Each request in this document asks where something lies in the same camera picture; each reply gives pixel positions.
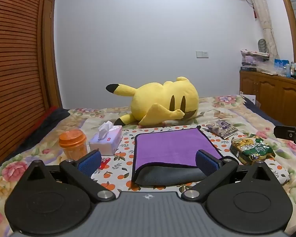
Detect white orange-print cloth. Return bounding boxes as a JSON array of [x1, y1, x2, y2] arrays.
[[90, 124, 290, 198]]

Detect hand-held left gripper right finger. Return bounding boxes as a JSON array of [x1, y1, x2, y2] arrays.
[[181, 149, 275, 201]]

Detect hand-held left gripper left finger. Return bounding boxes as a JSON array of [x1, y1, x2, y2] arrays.
[[22, 150, 116, 201]]

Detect clear plastic bag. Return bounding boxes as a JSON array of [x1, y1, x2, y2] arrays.
[[256, 60, 282, 76]]

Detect lilac tissue box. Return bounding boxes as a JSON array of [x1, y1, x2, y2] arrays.
[[89, 121, 123, 156]]

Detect purple towel with grey underside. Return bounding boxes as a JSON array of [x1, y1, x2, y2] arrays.
[[132, 126, 224, 187]]

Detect wooden louvered wardrobe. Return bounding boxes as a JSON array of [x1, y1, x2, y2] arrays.
[[0, 0, 63, 176]]

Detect white cardboard box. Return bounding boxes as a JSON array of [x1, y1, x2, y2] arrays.
[[239, 94, 257, 105]]

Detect purple snack packet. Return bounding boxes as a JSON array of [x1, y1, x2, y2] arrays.
[[205, 119, 239, 139]]

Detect orange lidded plastic cup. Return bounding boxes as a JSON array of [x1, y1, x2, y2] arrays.
[[58, 129, 88, 162]]

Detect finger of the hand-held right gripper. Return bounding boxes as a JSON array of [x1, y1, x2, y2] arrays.
[[273, 125, 296, 139]]

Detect small red packet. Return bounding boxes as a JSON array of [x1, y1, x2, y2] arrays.
[[98, 158, 111, 170]]

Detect wooden cabinet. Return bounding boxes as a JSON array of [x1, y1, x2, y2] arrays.
[[239, 70, 296, 127]]

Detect green noodle packet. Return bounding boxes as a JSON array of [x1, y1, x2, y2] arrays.
[[230, 133, 276, 165]]

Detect yellow plush toy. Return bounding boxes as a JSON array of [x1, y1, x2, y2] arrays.
[[106, 76, 200, 126]]

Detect grey round fan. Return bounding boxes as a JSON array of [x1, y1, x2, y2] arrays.
[[258, 39, 269, 53]]

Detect group of toiletry bottles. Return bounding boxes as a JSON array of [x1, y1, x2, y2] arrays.
[[274, 58, 296, 81]]

